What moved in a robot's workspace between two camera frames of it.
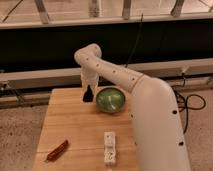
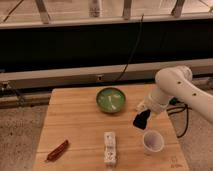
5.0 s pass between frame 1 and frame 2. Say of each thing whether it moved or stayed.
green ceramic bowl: stayed
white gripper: moved
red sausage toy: stayed
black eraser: moved
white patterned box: stayed
